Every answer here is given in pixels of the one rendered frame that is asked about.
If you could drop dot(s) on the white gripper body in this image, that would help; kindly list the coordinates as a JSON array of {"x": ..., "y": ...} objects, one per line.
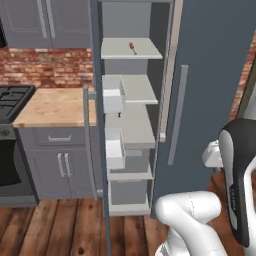
[{"x": 212, "y": 156}]

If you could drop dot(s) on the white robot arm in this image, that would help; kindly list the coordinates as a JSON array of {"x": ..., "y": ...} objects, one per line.
[{"x": 190, "y": 213}]

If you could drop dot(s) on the white freezer shelf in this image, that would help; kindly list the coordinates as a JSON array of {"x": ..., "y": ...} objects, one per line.
[
  {"x": 136, "y": 128},
  {"x": 130, "y": 208},
  {"x": 138, "y": 88},
  {"x": 131, "y": 175},
  {"x": 133, "y": 50}
]

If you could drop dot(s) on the small dark food item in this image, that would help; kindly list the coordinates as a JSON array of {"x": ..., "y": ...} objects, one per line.
[{"x": 119, "y": 115}]

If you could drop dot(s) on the blue-grey freezer door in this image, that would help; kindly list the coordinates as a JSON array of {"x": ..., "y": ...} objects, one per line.
[{"x": 100, "y": 133}]

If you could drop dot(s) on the blue-grey fridge door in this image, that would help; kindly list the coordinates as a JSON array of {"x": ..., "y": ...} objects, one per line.
[{"x": 210, "y": 40}]

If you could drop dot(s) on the grey base cupboard door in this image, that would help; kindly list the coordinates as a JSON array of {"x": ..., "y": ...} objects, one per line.
[
  {"x": 46, "y": 173},
  {"x": 81, "y": 173}
]

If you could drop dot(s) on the red kebab skewer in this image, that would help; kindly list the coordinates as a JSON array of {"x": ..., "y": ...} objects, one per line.
[{"x": 132, "y": 47}]

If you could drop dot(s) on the blue-grey fridge freezer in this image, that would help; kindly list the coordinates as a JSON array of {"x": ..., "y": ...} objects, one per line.
[{"x": 133, "y": 20}]

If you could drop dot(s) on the grey drawer front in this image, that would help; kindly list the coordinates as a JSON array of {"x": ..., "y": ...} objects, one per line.
[{"x": 60, "y": 136}]

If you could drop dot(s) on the black stove with oven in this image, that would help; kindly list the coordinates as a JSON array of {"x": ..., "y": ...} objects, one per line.
[{"x": 10, "y": 140}]

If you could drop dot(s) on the black range hood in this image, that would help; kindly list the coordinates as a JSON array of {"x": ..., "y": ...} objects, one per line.
[{"x": 2, "y": 35}]

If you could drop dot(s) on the grey wall cupboard door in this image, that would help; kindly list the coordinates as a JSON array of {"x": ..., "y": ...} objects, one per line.
[
  {"x": 71, "y": 21},
  {"x": 20, "y": 21}
]

